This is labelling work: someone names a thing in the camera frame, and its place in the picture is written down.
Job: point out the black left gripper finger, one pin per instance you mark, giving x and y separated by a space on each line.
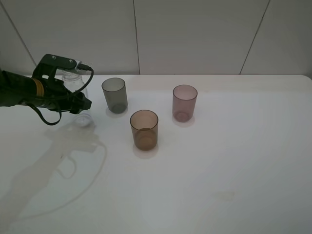
79 103

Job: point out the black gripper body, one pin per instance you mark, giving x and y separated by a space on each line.
51 93

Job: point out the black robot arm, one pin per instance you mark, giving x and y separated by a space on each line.
16 89

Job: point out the grey translucent cup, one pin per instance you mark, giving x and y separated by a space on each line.
114 90

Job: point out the brown translucent cup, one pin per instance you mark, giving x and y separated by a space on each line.
144 126

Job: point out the pink translucent cup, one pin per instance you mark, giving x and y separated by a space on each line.
184 100

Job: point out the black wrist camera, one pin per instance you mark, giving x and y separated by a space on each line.
51 63

